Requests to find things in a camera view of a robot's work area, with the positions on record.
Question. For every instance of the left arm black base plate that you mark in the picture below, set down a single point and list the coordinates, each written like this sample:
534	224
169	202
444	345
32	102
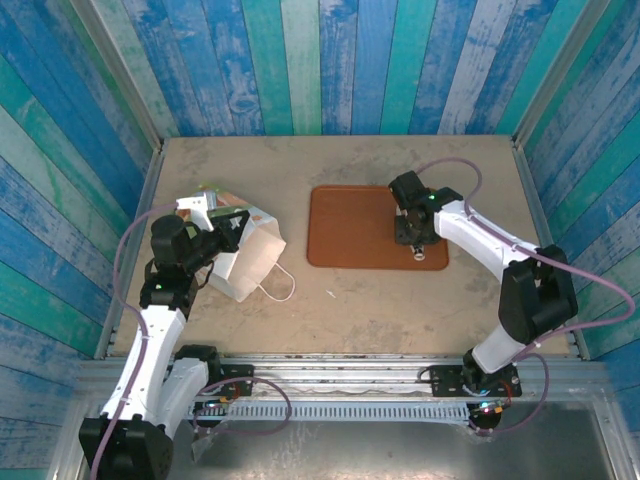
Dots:
246	372

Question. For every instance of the metal tongs with white tips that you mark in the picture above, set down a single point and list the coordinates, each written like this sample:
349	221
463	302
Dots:
417	254

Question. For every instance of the aluminium mounting rail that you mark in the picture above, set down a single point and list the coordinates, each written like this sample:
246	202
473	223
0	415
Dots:
340	372

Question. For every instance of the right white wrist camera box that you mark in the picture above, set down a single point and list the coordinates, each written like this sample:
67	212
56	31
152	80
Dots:
400	210

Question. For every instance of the aluminium table side rail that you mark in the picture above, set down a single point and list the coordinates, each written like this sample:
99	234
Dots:
525	170
145	195

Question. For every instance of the aluminium frame post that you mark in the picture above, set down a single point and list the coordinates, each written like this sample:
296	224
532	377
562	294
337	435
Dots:
124	75
554	75

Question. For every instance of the white printed paper bag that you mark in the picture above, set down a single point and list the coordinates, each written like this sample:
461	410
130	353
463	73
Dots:
250	265

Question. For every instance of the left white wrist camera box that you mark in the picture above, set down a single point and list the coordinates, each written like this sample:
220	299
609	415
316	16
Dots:
197	210

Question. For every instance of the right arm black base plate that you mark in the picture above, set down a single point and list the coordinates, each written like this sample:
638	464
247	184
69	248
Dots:
445	382

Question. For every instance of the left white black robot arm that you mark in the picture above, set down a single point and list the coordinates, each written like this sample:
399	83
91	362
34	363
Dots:
155	350

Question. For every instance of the small circuit board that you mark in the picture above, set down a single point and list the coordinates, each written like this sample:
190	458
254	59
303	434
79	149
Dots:
487	408
220	401

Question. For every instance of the brown plastic tray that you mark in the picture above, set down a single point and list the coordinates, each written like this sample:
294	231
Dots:
350	225

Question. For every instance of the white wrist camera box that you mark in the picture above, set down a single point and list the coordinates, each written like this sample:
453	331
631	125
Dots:
197	210
400	210

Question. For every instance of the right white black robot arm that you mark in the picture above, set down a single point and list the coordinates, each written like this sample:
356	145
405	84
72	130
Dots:
480	240

